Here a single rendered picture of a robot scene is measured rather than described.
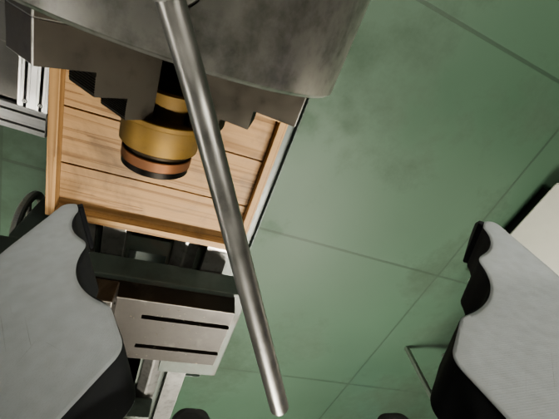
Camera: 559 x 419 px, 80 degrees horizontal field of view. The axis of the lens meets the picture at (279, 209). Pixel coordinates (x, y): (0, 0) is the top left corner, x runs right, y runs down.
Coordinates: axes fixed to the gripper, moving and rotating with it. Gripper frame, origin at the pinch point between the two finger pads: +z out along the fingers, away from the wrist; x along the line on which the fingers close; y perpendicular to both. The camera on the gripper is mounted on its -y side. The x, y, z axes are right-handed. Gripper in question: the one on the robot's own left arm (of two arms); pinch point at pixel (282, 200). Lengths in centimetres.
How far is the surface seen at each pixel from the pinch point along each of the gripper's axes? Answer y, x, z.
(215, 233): 33, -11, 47
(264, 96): 0.9, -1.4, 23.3
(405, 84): 17, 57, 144
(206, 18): -5.6, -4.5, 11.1
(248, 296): 7.1, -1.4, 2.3
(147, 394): 92, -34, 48
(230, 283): 47, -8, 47
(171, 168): 9.0, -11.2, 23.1
